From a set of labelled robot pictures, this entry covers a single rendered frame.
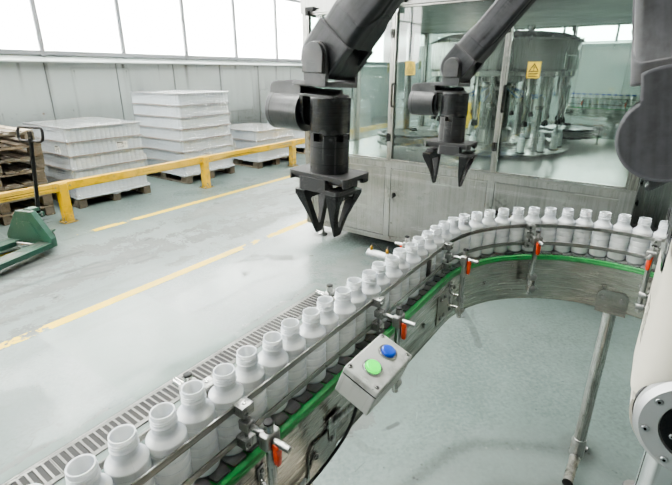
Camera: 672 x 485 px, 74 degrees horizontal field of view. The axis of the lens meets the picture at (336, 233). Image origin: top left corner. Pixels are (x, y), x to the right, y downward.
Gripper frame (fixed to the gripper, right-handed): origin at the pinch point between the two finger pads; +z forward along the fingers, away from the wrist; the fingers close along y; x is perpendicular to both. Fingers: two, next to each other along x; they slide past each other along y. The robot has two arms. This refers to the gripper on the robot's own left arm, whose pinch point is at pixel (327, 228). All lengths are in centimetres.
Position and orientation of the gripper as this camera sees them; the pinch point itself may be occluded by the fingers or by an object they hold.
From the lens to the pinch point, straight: 68.5
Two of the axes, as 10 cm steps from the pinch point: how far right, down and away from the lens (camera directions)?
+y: 8.2, 2.3, -5.3
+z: -0.3, 9.3, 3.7
